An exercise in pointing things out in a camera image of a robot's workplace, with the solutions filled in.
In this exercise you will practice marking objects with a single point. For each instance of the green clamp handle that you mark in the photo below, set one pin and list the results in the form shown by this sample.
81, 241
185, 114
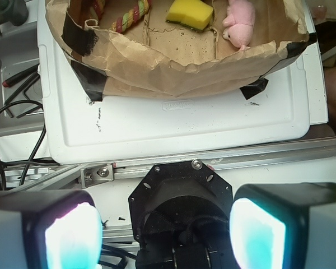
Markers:
13, 11

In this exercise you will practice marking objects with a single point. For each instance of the yellow green sponge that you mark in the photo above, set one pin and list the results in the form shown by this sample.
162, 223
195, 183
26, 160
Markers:
194, 14

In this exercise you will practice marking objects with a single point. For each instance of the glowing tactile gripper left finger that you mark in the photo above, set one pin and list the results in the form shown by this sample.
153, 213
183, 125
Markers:
49, 229

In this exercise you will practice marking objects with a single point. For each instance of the aluminium extrusion rail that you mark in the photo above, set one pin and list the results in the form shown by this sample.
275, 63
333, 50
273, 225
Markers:
312, 160

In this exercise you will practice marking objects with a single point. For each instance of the metal corner bracket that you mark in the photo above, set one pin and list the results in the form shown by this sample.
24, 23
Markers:
96, 173

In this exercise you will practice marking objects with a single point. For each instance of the brown paper bag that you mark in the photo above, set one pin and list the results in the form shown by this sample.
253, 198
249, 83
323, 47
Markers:
159, 59

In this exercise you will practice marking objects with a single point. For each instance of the multicolour twisted rope toy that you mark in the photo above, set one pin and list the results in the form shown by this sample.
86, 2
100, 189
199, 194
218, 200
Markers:
121, 24

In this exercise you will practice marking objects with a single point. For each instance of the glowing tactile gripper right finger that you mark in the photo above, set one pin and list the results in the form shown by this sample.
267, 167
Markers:
284, 225

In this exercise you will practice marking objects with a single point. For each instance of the pink plush toy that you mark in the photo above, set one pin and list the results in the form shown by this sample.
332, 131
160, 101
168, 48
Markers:
239, 23

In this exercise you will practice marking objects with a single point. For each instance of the black hex key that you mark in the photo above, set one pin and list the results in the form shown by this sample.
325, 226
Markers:
29, 90

